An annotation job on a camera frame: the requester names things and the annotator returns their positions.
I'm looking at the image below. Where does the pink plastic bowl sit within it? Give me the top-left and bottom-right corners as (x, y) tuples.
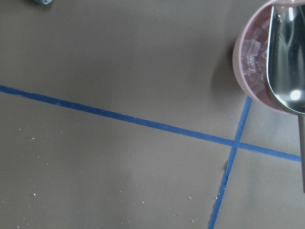
(232, 0), (305, 114)

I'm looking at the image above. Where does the grey folded cloth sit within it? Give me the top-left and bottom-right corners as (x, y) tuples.
(32, 0), (53, 5)

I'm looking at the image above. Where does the steel scoop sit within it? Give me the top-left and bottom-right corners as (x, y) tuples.
(264, 4), (305, 194)

